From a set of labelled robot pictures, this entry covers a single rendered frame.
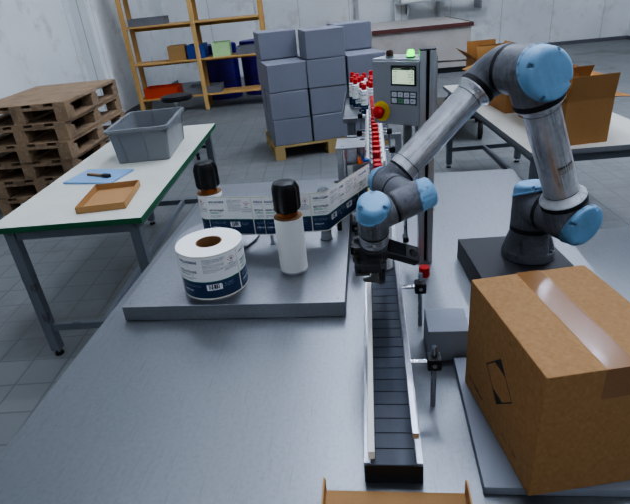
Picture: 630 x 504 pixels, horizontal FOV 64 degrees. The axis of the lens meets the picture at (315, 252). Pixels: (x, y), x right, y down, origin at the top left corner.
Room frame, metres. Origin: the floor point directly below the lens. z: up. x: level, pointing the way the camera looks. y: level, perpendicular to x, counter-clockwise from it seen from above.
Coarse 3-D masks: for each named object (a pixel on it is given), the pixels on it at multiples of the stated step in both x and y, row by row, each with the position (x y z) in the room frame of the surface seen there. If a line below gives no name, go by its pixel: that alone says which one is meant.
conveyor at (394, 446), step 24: (384, 288) 1.25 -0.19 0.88; (384, 312) 1.12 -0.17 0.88; (384, 336) 1.02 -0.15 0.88; (384, 360) 0.93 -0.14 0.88; (384, 384) 0.85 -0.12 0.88; (384, 408) 0.78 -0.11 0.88; (408, 408) 0.77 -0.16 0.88; (384, 432) 0.71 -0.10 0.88; (408, 432) 0.71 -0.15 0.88; (384, 456) 0.66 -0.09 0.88; (408, 456) 0.65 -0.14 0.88
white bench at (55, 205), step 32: (192, 128) 3.99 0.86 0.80; (96, 160) 3.31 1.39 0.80; (160, 160) 3.16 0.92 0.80; (64, 192) 2.70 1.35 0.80; (160, 192) 2.54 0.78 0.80; (0, 224) 2.29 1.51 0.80; (32, 224) 2.25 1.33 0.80; (64, 224) 2.22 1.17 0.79; (96, 224) 2.22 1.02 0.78; (128, 224) 2.25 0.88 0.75; (32, 288) 2.28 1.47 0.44; (128, 288) 2.63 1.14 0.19; (96, 320) 2.29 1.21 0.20
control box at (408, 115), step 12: (372, 60) 1.57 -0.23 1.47; (384, 60) 1.55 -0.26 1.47; (396, 60) 1.52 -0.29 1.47; (408, 60) 1.49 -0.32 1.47; (384, 72) 1.54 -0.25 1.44; (384, 84) 1.54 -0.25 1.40; (384, 96) 1.54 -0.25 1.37; (384, 108) 1.54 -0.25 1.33; (396, 108) 1.51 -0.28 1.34; (408, 108) 1.48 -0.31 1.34; (384, 120) 1.54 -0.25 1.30; (396, 120) 1.51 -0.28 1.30; (408, 120) 1.48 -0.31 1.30
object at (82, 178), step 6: (78, 174) 2.98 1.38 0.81; (84, 174) 2.97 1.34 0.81; (114, 174) 2.91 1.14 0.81; (120, 174) 2.89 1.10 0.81; (126, 174) 2.91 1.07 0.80; (72, 180) 2.87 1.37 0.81; (78, 180) 2.86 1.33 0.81; (84, 180) 2.85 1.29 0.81; (90, 180) 2.83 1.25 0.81; (96, 180) 2.82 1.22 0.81; (102, 180) 2.81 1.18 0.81; (108, 180) 2.80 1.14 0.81; (114, 180) 2.80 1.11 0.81
